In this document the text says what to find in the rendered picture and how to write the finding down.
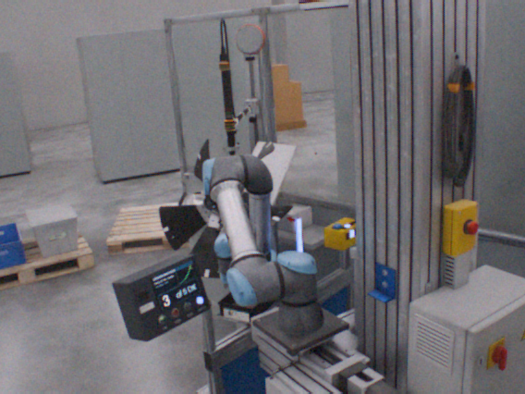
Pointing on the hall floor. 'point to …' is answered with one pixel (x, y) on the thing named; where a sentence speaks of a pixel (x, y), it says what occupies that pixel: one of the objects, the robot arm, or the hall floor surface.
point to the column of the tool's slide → (255, 96)
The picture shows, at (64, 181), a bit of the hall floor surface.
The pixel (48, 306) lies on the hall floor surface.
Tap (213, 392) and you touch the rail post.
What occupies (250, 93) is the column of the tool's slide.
